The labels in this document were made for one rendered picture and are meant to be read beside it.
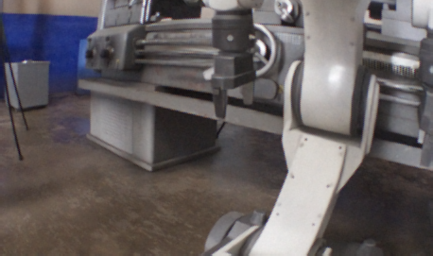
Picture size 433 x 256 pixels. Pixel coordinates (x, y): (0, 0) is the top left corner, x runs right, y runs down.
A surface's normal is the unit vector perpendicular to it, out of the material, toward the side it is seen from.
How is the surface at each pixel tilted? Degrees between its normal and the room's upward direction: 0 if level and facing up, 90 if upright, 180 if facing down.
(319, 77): 86
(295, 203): 60
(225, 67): 101
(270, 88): 90
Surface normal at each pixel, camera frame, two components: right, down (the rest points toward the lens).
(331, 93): -0.58, 0.05
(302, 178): -0.47, -0.38
